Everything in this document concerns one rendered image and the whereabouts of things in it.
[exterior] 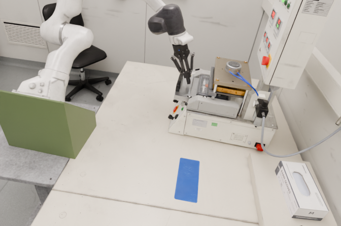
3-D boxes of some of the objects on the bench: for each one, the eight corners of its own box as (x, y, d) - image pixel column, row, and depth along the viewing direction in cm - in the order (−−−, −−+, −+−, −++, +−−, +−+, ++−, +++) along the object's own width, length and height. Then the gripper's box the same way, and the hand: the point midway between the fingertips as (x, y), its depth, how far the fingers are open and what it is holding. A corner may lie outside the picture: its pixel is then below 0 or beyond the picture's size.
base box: (258, 113, 158) (267, 91, 148) (266, 157, 128) (277, 134, 118) (177, 98, 163) (180, 76, 153) (166, 137, 133) (169, 112, 123)
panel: (176, 99, 161) (192, 79, 150) (168, 129, 137) (186, 109, 126) (174, 98, 161) (190, 78, 150) (165, 128, 136) (182, 107, 126)
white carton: (299, 173, 115) (306, 163, 111) (320, 221, 97) (330, 211, 92) (274, 170, 115) (279, 160, 111) (291, 218, 97) (298, 208, 92)
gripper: (193, 37, 123) (201, 78, 135) (168, 41, 127) (178, 80, 139) (191, 42, 117) (200, 85, 129) (165, 47, 121) (176, 87, 133)
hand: (188, 77), depth 133 cm, fingers closed, pressing on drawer
